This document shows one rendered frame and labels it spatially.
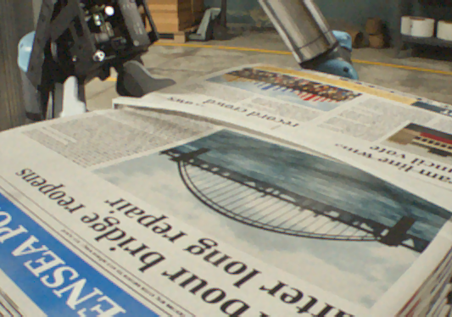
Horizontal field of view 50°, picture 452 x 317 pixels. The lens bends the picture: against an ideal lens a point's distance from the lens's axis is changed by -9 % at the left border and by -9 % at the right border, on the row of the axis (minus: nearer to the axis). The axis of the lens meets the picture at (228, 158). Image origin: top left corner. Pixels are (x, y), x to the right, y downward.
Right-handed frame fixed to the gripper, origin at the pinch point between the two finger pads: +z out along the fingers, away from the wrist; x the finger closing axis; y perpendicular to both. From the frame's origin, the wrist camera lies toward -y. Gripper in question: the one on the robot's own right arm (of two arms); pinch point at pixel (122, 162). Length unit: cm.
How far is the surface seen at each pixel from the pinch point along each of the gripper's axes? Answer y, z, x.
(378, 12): -252, -76, 589
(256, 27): -405, -121, 530
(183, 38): -421, -129, 410
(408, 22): -201, -45, 550
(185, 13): -420, -162, 428
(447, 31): -165, -19, 566
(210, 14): -398, -147, 447
